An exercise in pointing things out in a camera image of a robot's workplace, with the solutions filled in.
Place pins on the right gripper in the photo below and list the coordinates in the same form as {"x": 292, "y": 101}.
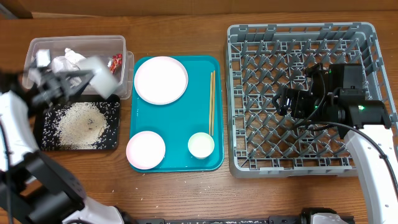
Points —
{"x": 299, "y": 96}

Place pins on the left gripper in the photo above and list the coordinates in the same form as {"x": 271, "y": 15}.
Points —
{"x": 55, "y": 82}

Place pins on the white napkin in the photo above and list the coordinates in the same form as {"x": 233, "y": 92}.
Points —
{"x": 68, "y": 62}

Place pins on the grey bowl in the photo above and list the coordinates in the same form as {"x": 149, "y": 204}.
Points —
{"x": 103, "y": 82}

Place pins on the pile of rice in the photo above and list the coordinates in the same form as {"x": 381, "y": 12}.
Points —
{"x": 81, "y": 124}

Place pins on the red snack wrapper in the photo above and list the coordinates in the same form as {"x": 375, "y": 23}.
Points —
{"x": 115, "y": 62}

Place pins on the wooden chopstick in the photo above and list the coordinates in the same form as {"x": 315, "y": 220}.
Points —
{"x": 210, "y": 103}
{"x": 213, "y": 103}

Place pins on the large white plate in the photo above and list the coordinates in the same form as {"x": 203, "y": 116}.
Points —
{"x": 161, "y": 80}

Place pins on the small pink plate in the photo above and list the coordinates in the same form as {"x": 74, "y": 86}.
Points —
{"x": 145, "y": 150}

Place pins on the small white cup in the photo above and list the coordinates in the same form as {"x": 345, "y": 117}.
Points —
{"x": 201, "y": 145}

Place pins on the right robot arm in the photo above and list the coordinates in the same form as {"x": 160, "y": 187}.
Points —
{"x": 337, "y": 99}

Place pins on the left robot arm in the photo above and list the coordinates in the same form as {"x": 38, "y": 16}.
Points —
{"x": 34, "y": 187}

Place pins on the clear plastic waste bin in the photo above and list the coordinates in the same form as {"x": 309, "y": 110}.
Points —
{"x": 102, "y": 46}

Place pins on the black food waste tray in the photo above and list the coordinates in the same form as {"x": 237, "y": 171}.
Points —
{"x": 76, "y": 124}

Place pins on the grey dishwasher rack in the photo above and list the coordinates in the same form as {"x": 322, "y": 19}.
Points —
{"x": 263, "y": 60}

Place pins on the teal serving tray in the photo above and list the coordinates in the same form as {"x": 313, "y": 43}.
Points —
{"x": 178, "y": 121}

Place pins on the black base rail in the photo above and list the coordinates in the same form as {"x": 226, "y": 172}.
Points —
{"x": 277, "y": 219}

